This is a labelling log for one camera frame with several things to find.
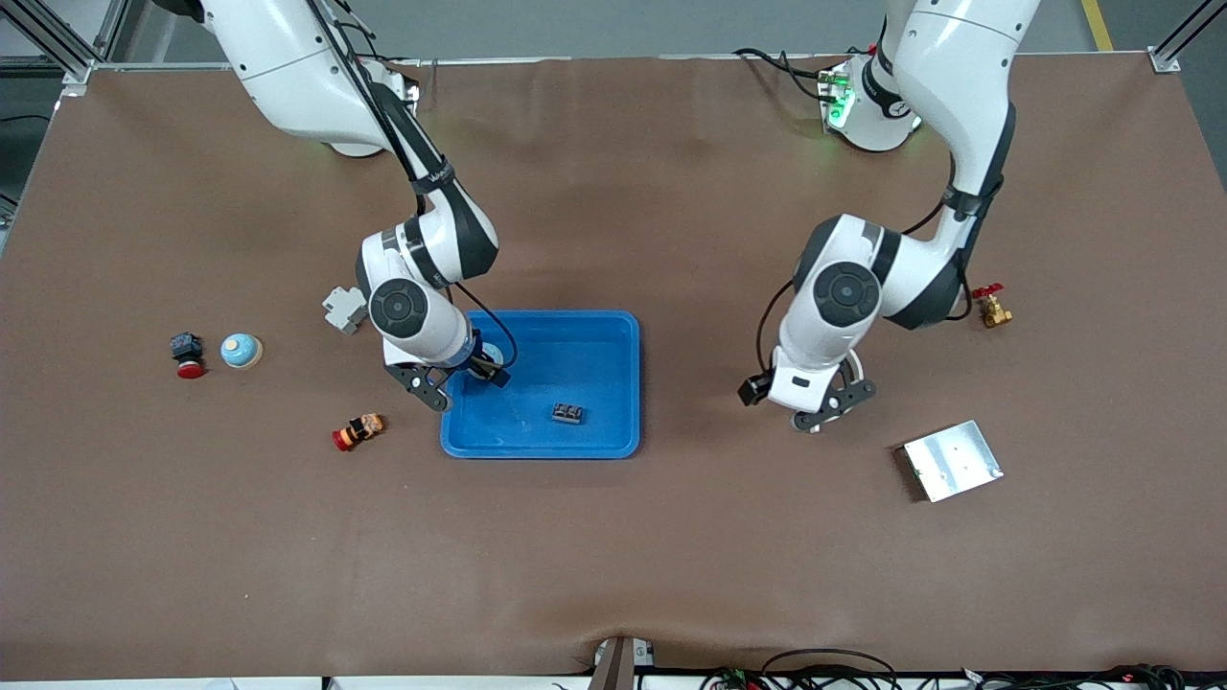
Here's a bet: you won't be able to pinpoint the blue plastic tray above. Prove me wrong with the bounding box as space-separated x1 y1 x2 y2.
440 310 641 460

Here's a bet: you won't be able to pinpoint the red yellow push button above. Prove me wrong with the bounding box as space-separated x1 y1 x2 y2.
332 413 386 452

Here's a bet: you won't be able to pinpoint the white grey plastic clip part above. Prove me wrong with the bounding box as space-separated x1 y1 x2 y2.
322 286 370 336

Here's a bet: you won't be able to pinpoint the aluminium metal plate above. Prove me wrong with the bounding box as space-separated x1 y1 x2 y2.
901 420 1005 503

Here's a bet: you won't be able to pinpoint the red button black block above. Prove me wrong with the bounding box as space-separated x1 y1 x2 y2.
170 332 206 380

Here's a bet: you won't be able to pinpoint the grey metal table clamp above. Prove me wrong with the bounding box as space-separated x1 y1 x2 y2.
588 635 658 690

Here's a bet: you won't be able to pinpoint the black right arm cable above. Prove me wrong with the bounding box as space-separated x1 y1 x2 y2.
307 0 520 373

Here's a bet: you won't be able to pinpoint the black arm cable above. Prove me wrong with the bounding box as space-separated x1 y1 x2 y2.
307 0 520 373
755 153 979 380

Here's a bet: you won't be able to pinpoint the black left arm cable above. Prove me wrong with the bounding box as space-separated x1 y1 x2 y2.
755 153 979 380

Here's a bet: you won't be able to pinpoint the white curved half ring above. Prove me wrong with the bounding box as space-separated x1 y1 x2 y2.
810 347 866 434

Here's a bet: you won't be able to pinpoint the brass valve red handle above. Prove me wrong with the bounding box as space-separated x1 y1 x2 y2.
970 284 1014 330

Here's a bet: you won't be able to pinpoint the black cable loop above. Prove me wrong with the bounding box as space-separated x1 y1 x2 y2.
700 649 899 690

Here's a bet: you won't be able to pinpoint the black left base cables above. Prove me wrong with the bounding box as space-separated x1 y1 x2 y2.
733 46 835 102

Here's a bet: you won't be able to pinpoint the cable bundle with connectors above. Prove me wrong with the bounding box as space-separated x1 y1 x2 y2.
959 663 1190 690

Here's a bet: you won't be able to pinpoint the aluminium frame profile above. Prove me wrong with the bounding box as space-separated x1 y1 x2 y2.
0 0 130 97
1148 0 1227 74

